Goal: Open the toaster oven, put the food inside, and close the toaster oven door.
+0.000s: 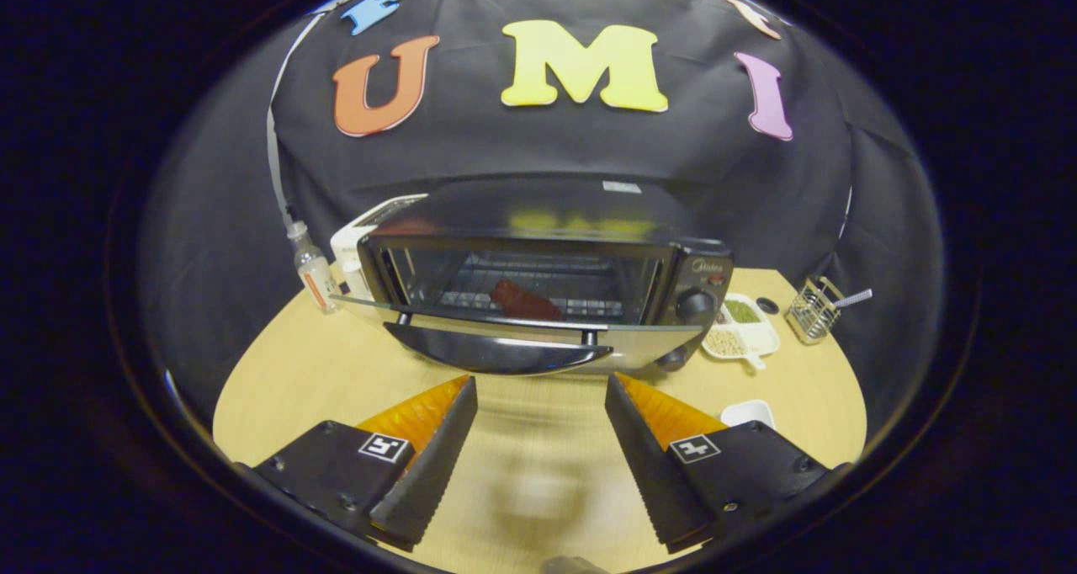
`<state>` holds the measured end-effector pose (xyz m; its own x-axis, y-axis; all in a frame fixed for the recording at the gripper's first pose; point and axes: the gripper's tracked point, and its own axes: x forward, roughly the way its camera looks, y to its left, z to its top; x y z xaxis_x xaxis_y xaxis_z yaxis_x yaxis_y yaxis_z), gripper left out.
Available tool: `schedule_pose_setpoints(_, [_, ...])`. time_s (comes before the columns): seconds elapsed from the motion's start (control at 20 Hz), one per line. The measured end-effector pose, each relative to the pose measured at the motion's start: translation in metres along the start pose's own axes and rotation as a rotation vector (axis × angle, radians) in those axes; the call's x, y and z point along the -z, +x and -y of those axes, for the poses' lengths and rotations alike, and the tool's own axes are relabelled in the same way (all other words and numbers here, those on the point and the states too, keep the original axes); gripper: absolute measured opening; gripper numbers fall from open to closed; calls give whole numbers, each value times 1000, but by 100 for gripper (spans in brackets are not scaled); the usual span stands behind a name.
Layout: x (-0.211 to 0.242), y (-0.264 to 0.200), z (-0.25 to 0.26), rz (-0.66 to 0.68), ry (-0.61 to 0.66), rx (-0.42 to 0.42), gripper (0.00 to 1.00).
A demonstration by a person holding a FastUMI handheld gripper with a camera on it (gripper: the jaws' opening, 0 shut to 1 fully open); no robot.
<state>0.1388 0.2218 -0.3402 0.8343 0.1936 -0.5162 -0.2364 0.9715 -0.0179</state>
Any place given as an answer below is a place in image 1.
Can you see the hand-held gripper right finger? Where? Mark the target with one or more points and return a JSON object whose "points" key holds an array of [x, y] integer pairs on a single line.
{"points": [[652, 465]]}

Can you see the clear bottle orange label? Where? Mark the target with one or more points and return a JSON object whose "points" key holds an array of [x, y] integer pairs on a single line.
{"points": [[313, 271]]}

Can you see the black table grommet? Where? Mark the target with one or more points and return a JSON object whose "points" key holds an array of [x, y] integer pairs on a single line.
{"points": [[766, 305]]}

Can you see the black toaster oven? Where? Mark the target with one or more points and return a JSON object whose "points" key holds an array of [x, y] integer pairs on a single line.
{"points": [[555, 204]]}

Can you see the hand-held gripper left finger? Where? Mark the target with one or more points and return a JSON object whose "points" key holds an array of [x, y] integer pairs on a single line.
{"points": [[433, 460]]}

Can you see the small white rectangular dish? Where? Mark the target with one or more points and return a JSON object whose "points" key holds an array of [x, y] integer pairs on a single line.
{"points": [[747, 411]]}

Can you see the brown roasted chicken wing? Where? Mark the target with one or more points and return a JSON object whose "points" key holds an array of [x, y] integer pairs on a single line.
{"points": [[522, 300]]}

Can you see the white divided bean tray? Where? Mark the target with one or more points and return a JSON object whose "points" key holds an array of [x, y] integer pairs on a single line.
{"points": [[761, 334]]}

